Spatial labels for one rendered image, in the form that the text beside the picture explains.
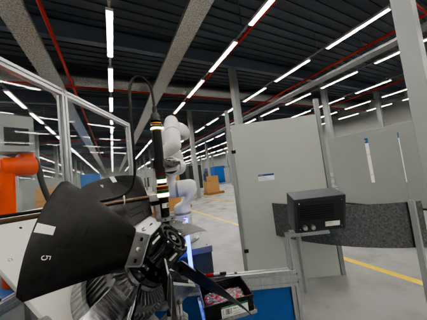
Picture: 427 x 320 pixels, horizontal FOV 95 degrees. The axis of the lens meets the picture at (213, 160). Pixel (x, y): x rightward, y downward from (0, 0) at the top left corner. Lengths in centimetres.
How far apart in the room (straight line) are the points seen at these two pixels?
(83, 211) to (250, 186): 219
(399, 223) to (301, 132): 130
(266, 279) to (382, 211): 149
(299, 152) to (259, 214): 94
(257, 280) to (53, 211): 99
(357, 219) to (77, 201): 224
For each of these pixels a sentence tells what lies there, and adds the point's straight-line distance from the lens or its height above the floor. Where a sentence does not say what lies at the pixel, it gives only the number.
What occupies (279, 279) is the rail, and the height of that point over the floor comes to 82.
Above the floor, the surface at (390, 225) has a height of 75.
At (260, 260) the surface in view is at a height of 27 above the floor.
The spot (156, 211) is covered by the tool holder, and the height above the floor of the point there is 130.
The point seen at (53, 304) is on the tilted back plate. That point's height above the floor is 113.
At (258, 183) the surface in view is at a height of 121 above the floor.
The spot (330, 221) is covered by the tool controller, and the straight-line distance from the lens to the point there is 121.
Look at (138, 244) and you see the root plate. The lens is 64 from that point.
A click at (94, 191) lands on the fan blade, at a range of 81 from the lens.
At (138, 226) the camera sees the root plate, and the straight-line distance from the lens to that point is 75.
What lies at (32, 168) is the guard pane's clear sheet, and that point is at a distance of 134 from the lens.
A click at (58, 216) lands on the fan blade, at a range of 52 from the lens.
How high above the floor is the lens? 141
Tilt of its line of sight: 4 degrees up
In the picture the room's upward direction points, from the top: 7 degrees counter-clockwise
